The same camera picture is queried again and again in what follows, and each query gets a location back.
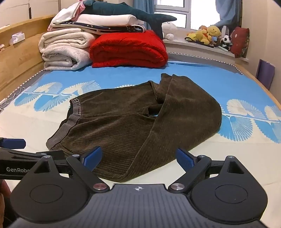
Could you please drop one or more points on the stack of folded linens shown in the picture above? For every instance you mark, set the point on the stack of folded linens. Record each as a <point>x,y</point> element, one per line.
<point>105,28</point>

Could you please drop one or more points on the red patterned cushion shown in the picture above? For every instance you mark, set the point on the red patterned cushion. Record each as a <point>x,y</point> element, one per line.
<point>240,41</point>

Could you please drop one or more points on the panda plush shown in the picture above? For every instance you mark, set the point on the panda plush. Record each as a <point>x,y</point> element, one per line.
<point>226,42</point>

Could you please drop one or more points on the window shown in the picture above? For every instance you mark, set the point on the window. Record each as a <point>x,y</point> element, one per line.
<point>197,13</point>

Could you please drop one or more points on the dark teal shark plush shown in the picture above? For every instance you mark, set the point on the dark teal shark plush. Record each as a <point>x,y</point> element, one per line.
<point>114,9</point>

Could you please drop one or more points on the small white plush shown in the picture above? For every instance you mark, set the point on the small white plush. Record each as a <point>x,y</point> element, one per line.
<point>169,36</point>

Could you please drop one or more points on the blue curtain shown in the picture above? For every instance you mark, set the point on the blue curtain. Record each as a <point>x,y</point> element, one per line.
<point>143,5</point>
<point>228,13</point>

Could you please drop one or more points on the white textured folded quilt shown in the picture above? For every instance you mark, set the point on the white textured folded quilt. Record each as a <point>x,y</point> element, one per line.
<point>63,59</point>

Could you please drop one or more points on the white seal plush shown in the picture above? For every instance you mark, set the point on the white seal plush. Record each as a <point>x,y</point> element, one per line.
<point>169,26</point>

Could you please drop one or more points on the tissue box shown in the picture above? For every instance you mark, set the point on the tissue box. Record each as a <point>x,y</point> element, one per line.
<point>17,37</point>

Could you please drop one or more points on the yellow bear plush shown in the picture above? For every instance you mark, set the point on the yellow bear plush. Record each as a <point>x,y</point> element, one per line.
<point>202,35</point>

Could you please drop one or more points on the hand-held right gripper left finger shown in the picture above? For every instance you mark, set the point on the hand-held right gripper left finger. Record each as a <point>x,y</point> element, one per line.
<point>93,157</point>

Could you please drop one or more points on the white wardrobe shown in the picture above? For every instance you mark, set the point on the white wardrobe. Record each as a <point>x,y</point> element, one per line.
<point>26,9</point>

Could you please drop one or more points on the red folded blanket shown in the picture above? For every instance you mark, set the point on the red folded blanket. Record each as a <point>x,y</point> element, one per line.
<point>129,50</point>

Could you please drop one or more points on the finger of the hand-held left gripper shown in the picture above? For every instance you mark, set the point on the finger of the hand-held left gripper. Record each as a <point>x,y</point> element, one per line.
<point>13,143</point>
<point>26,154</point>

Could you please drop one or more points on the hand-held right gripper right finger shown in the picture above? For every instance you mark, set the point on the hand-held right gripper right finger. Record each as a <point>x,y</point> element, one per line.
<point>184,159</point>

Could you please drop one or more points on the white and pink cloth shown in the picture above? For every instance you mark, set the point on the white and pink cloth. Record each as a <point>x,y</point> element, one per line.
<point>70,12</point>

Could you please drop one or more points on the white pillow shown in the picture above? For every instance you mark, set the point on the white pillow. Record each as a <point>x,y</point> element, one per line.
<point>105,19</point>

